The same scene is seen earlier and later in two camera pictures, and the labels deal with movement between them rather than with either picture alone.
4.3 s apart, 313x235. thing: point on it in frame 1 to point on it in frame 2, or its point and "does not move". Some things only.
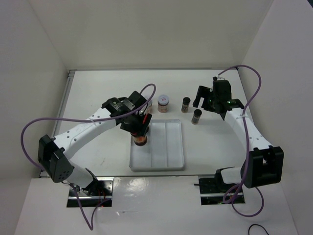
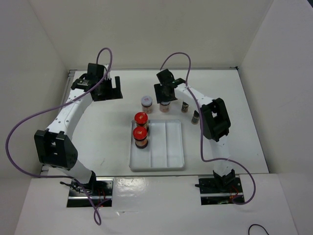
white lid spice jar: x=163 y=102 does not move
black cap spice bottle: x=197 y=114 does not move
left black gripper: x=141 y=129 to x=114 y=93
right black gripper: x=203 y=92 to x=160 y=97
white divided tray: x=164 y=150 does not move
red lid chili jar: x=140 y=141 does not move
